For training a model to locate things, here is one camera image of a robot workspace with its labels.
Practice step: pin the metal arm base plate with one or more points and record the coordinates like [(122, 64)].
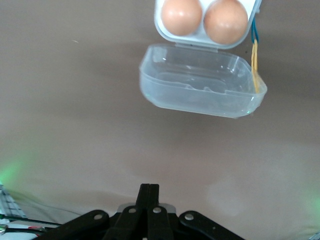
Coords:
[(10, 205)]

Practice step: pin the brown egg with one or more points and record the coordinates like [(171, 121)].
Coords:
[(181, 17), (226, 22)]

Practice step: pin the clear plastic egg box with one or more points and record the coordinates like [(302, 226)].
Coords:
[(200, 100)]

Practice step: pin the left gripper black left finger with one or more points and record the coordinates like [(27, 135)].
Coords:
[(130, 225)]

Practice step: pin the blue rubber band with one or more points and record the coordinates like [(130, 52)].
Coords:
[(256, 36)]

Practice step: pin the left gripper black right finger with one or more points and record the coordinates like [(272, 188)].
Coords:
[(160, 225)]

